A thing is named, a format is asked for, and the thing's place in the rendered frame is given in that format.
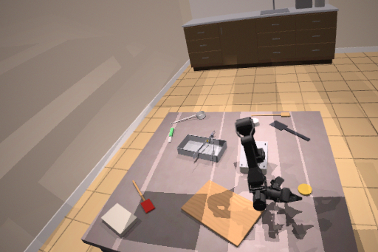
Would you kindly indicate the light wooden board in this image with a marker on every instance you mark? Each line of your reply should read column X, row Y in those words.
column 222, row 211

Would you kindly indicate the yellow round disc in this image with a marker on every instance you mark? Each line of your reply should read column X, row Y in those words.
column 304, row 189

